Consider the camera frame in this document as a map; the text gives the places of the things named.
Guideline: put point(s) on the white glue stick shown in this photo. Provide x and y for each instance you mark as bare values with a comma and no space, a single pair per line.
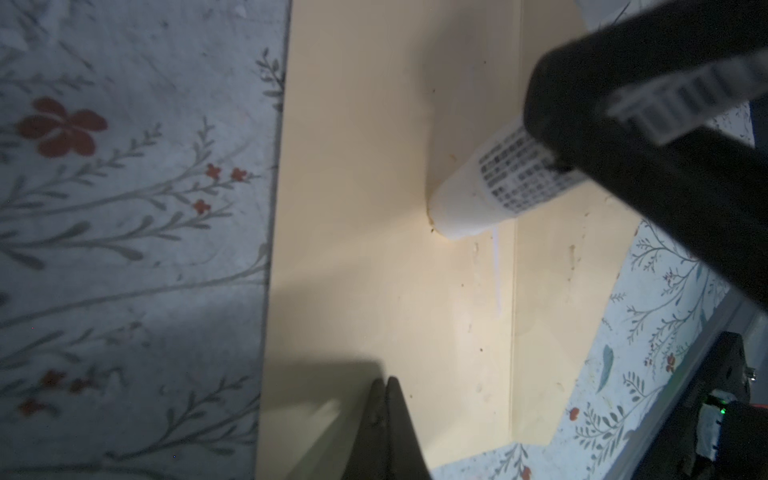
512,173

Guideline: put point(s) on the floral table mat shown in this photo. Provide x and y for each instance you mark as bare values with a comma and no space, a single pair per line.
140,150

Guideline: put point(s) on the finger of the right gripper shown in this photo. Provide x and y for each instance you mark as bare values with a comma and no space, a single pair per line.
707,190

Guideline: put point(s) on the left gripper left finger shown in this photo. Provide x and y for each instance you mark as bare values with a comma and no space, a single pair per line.
369,457

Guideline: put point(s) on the tan paper envelope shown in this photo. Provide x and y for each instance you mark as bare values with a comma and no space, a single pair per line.
488,333

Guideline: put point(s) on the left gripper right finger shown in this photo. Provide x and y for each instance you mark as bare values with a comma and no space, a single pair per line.
405,460

